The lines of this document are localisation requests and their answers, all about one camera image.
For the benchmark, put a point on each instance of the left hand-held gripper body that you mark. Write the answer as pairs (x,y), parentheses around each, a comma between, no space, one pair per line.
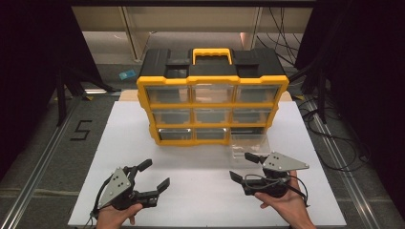
(117,187)

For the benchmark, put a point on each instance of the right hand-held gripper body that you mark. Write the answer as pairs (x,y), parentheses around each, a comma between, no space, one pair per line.
(280,162)

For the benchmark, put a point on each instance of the clear plastic drawer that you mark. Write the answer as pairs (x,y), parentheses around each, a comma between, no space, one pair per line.
(250,144)

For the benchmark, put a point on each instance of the yellow and black organizer cabinet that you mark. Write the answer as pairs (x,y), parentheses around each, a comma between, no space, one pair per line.
(210,79)

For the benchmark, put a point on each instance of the person's left hand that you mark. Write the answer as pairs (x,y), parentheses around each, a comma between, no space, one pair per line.
(113,218)

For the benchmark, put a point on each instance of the person's right hand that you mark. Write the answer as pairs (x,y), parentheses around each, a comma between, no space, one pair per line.
(289,206)

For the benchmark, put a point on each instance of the group of clear organizer drawers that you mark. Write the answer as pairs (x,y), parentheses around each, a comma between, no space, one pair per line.
(168,94)

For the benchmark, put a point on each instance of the small blue packet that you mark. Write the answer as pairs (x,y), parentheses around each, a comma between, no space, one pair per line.
(127,74)

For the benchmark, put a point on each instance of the black stand legs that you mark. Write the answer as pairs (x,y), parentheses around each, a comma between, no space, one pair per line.
(68,86)

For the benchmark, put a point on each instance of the black curtain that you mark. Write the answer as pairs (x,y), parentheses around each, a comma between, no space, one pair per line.
(28,63)
(366,63)

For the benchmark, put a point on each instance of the beige shelf unit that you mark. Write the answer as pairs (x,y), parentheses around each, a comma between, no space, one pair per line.
(191,28)

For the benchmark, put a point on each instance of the aluminium floor rail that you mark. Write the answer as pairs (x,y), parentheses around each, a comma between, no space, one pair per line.
(344,165)
(41,165)

